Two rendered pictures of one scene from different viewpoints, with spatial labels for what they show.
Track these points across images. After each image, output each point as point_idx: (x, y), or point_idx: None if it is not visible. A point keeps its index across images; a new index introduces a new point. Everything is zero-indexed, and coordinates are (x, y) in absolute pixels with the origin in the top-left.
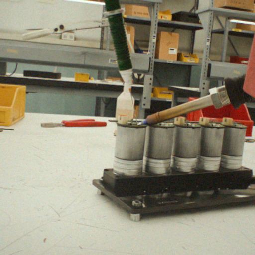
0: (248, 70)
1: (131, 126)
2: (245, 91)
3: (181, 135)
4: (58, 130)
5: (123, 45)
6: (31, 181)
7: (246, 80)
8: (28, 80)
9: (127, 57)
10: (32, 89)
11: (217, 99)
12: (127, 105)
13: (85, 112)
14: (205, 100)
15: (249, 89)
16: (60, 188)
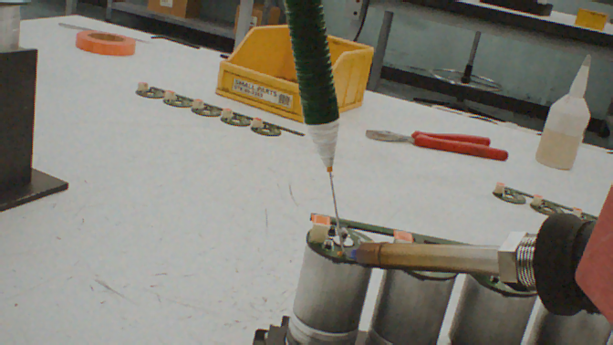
0: (597, 230)
1: (323, 256)
2: (579, 286)
3: (472, 300)
4: (388, 153)
5: (309, 65)
6: (173, 282)
7: (587, 257)
8: (483, 12)
9: (318, 94)
10: (488, 30)
11: (511, 272)
12: (568, 126)
13: (597, 85)
14: (485, 260)
15: (591, 286)
16: (205, 318)
